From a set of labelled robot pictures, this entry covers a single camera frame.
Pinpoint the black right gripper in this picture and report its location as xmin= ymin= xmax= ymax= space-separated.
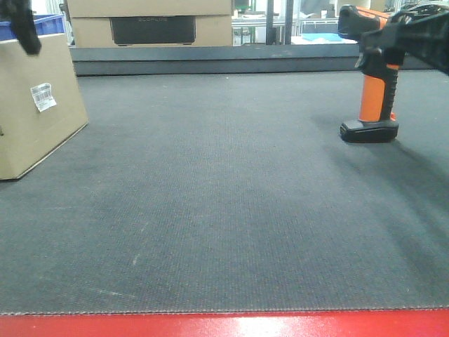
xmin=354 ymin=8 xmax=448 ymax=76

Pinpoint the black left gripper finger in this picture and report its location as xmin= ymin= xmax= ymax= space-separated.
xmin=8 ymin=1 xmax=41 ymax=55

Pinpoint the small brown cardboard package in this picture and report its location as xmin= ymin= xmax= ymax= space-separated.
xmin=1 ymin=33 xmax=88 ymax=180

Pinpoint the orange black barcode scanner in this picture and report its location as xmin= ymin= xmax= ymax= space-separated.
xmin=338 ymin=4 xmax=399 ymax=143

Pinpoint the large brown cardboard box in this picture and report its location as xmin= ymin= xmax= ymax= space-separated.
xmin=67 ymin=1 xmax=234 ymax=48

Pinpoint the blue storage bin background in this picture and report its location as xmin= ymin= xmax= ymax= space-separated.
xmin=1 ymin=14 xmax=66 ymax=41

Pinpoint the blue flat tray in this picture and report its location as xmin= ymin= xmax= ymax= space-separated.
xmin=301 ymin=33 xmax=343 ymax=44

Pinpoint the red metal conveyor table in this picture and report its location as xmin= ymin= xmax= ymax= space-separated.
xmin=1 ymin=309 xmax=448 ymax=336

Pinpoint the grey conveyor rear rail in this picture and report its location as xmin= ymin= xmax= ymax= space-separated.
xmin=69 ymin=44 xmax=436 ymax=77

